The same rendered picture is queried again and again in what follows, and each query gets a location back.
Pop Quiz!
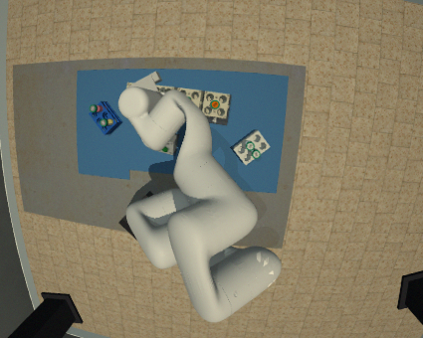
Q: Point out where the blue bench mat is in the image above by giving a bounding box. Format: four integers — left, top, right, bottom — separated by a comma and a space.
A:
77, 69, 289, 193

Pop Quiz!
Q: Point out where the blue tube rack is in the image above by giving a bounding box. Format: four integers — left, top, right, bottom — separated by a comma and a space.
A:
89, 101, 122, 134

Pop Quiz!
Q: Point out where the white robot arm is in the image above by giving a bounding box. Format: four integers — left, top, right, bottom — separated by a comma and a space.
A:
118, 72, 282, 322

